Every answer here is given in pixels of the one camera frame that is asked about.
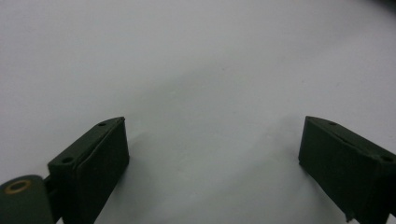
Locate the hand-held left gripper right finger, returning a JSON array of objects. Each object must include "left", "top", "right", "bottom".
[{"left": 297, "top": 115, "right": 396, "bottom": 224}]

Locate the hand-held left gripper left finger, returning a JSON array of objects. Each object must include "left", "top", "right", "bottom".
[{"left": 47, "top": 116, "right": 131, "bottom": 224}]

